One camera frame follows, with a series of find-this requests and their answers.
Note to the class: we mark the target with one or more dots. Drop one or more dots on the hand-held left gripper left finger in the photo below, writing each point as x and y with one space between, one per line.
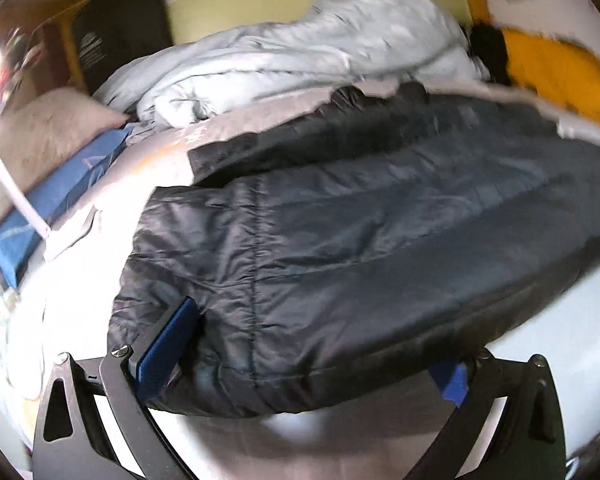
165 345

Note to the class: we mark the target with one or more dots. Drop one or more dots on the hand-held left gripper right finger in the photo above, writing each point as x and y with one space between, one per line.
450 382

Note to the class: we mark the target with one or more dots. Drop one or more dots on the black puffer jacket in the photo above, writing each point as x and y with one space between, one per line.
355 235

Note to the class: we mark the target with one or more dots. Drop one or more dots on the blue pillow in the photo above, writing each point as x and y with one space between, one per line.
65 185

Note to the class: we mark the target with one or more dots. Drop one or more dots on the beige pillow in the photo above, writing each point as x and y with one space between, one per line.
45 135

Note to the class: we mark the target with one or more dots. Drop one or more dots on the light grey duvet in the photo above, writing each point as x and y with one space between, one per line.
280 55

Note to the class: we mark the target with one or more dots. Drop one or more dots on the black garment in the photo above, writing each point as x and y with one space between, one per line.
487 47

